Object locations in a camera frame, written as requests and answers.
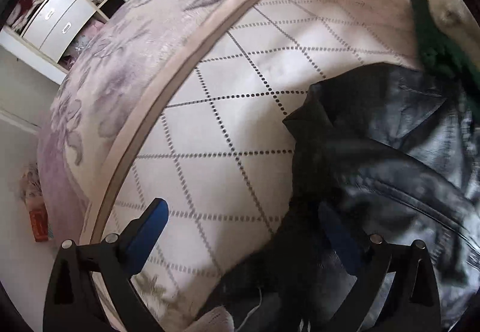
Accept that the black leather jacket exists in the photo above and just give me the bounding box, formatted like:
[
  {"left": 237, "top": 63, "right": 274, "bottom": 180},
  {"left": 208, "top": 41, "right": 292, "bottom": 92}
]
[{"left": 201, "top": 64, "right": 479, "bottom": 331}]

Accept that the orange box on floor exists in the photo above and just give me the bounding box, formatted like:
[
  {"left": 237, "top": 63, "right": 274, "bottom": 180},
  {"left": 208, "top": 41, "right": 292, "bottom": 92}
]
[{"left": 28, "top": 206, "right": 49, "bottom": 243}]

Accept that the floral quilted bedspread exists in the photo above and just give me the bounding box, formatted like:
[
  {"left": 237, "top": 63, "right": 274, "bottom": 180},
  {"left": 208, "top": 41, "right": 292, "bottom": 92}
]
[{"left": 37, "top": 0, "right": 413, "bottom": 331}]

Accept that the dark green garment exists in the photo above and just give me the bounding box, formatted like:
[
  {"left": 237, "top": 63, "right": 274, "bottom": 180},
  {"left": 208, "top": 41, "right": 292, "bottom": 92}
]
[{"left": 410, "top": 0, "right": 479, "bottom": 119}]

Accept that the white drawer unit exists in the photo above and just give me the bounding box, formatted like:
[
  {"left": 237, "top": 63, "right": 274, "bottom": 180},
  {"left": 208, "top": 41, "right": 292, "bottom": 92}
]
[{"left": 21, "top": 0, "right": 97, "bottom": 63}]

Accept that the white wardrobe with shelves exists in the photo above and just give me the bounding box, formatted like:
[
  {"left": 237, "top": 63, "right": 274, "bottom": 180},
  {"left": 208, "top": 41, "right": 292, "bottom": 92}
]
[{"left": 1, "top": 0, "right": 127, "bottom": 84}]

